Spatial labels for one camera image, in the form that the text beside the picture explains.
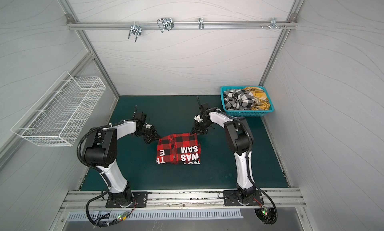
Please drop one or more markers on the horizontal aluminium rail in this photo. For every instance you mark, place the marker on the horizontal aluminium rail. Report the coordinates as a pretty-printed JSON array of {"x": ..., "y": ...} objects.
[{"x": 179, "y": 25}]

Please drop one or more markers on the metal U-bolt clamp left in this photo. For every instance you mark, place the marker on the metal U-bolt clamp left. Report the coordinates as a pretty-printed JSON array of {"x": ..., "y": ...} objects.
[{"x": 135, "y": 31}]

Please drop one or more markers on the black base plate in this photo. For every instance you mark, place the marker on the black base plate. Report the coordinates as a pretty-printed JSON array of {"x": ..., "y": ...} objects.
[
  {"x": 231, "y": 198},
  {"x": 139, "y": 199}
]

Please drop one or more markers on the small metal clamp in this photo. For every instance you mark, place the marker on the small metal clamp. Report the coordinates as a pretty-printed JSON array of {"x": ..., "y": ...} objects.
[{"x": 200, "y": 23}]

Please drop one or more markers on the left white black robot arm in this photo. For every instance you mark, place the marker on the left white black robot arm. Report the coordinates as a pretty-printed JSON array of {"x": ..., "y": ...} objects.
[{"x": 98, "y": 150}]

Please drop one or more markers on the teal plastic basket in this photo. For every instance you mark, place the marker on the teal plastic basket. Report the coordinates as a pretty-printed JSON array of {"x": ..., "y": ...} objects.
[{"x": 245, "y": 113}]

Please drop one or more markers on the red black plaid shirt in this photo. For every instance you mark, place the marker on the red black plaid shirt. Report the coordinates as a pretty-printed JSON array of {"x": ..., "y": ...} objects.
[{"x": 178, "y": 149}]

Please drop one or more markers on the metal U-bolt clamp middle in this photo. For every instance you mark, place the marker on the metal U-bolt clamp middle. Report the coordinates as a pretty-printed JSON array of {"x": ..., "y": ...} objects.
[{"x": 165, "y": 24}]

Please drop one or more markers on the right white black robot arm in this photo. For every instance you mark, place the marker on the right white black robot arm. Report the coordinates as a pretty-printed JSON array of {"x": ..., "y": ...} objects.
[{"x": 240, "y": 141}]

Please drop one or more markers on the white wire basket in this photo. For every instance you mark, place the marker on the white wire basket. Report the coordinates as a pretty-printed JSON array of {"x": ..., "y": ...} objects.
[{"x": 58, "y": 117}]

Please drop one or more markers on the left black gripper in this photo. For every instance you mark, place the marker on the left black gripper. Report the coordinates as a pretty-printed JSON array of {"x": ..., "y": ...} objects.
[{"x": 154, "y": 136}]

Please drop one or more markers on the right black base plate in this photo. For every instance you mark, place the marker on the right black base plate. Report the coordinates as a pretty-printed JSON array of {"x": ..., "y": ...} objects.
[{"x": 231, "y": 198}]

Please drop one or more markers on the metal bracket with bolts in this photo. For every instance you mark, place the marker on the metal bracket with bolts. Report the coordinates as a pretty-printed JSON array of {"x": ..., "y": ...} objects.
[{"x": 273, "y": 25}]

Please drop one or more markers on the black white checked shirt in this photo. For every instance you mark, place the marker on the black white checked shirt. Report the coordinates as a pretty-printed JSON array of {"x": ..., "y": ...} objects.
[{"x": 238, "y": 99}]

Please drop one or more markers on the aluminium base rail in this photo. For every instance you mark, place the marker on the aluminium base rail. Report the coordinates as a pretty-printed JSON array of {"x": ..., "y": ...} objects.
[{"x": 190, "y": 199}]

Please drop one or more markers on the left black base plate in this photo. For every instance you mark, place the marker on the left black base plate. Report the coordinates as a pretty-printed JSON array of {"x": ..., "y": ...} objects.
[{"x": 139, "y": 199}]

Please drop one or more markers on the metal u-bolt clamp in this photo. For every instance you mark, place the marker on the metal u-bolt clamp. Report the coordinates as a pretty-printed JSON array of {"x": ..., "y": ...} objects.
[
  {"x": 135, "y": 31},
  {"x": 165, "y": 24}
]

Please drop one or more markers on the yellow plaid shirt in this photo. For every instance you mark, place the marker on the yellow plaid shirt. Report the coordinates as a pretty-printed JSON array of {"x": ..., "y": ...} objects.
[{"x": 261, "y": 101}]

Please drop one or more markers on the white vent strip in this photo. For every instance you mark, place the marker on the white vent strip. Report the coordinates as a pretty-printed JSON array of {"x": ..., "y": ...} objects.
[{"x": 146, "y": 215}]

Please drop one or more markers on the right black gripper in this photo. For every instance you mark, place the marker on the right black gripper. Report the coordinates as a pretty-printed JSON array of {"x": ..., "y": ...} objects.
[{"x": 198, "y": 128}]

